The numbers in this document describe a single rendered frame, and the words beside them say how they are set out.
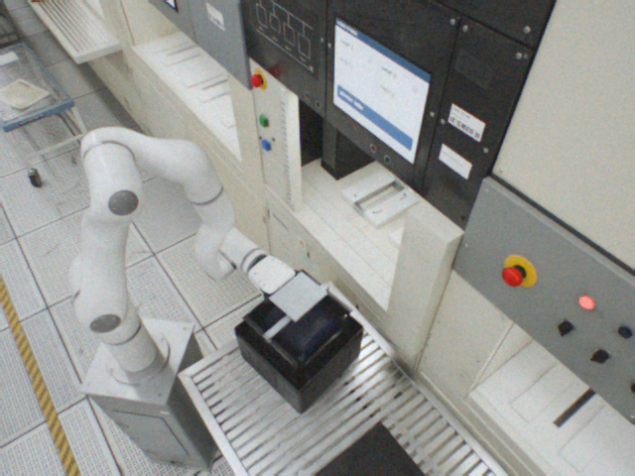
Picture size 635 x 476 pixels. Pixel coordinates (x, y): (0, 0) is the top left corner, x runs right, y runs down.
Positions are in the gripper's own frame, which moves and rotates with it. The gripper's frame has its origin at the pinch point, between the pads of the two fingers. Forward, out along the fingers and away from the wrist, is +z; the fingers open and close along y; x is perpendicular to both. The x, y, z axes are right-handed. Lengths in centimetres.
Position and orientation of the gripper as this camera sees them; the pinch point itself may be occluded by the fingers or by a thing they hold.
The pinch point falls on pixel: (298, 298)
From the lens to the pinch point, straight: 128.4
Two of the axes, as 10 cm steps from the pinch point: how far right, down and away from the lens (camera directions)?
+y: -7.0, 5.6, -4.5
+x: 0.0, -6.3, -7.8
